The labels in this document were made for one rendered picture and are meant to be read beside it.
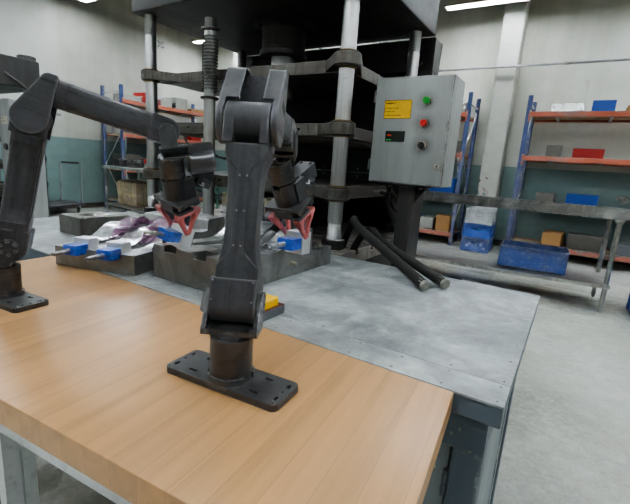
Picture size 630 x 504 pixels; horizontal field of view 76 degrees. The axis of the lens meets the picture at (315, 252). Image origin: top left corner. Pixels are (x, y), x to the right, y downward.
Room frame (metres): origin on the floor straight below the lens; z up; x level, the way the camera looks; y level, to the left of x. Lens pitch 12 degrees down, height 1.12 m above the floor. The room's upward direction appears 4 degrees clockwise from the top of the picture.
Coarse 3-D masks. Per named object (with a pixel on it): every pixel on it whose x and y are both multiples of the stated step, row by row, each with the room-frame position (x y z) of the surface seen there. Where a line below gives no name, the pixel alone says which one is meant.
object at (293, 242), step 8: (288, 232) 0.98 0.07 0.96; (296, 232) 0.97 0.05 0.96; (280, 240) 0.95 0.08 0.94; (288, 240) 0.93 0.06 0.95; (296, 240) 0.94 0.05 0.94; (304, 240) 0.97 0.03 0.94; (272, 248) 0.90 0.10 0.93; (280, 248) 0.94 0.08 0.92; (288, 248) 0.93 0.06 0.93; (296, 248) 0.95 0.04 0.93; (304, 248) 0.97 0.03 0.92
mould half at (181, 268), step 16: (272, 224) 1.24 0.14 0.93; (192, 240) 1.14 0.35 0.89; (208, 240) 1.17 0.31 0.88; (272, 240) 1.15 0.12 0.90; (160, 256) 1.04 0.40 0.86; (176, 256) 1.00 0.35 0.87; (192, 256) 0.97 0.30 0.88; (208, 256) 0.95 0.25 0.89; (272, 256) 1.07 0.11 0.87; (288, 256) 1.13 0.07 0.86; (304, 256) 1.20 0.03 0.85; (320, 256) 1.28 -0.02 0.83; (160, 272) 1.04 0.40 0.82; (176, 272) 1.00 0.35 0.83; (192, 272) 0.97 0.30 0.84; (208, 272) 0.94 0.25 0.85; (272, 272) 1.07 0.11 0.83; (288, 272) 1.14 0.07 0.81
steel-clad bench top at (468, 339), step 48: (48, 240) 1.39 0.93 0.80; (192, 288) 0.97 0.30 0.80; (288, 288) 1.02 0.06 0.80; (336, 288) 1.05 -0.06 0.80; (384, 288) 1.09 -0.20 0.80; (432, 288) 1.12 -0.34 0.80; (480, 288) 1.15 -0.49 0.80; (336, 336) 0.74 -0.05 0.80; (384, 336) 0.75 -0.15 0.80; (432, 336) 0.77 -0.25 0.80; (480, 336) 0.79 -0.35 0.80; (432, 384) 0.58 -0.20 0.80; (480, 384) 0.59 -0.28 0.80
